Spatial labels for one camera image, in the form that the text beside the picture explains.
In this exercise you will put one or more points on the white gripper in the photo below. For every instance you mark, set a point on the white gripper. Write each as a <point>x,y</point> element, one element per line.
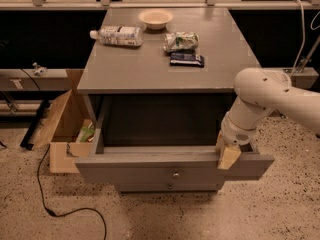
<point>234,135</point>

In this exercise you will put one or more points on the grey top drawer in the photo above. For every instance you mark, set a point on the grey top drawer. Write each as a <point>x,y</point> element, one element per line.
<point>147,154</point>

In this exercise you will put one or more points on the grey drawer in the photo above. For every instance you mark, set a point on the grey drawer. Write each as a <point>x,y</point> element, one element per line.
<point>147,154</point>
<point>167,187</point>

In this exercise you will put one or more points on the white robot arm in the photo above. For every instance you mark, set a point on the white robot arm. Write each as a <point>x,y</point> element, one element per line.
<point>259,93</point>

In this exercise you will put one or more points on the grey drawer cabinet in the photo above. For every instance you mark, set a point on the grey drawer cabinet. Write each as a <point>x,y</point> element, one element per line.
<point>140,87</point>

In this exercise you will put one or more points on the grey bottom drawer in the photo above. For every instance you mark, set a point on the grey bottom drawer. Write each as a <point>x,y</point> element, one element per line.
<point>167,187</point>

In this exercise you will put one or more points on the open cardboard box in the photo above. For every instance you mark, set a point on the open cardboard box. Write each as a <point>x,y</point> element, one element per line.
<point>66,117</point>

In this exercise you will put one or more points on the dark blue snack packet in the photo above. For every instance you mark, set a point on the dark blue snack packet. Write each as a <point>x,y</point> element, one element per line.
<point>187,59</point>

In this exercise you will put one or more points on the green white snack bag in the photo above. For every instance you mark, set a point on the green white snack bag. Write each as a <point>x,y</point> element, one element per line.
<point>178,41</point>

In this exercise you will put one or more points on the green item in box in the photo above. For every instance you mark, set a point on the green item in box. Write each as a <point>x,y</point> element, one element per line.
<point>86,133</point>

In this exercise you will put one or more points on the white bowl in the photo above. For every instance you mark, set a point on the white bowl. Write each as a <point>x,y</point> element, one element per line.
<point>155,19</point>

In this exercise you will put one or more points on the clear plastic water bottle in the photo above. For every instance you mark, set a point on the clear plastic water bottle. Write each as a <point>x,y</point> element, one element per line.
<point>118,36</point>

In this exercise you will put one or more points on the small crumpled plastic object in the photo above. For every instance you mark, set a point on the small crumpled plastic object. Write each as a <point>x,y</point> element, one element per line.
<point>39,70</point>

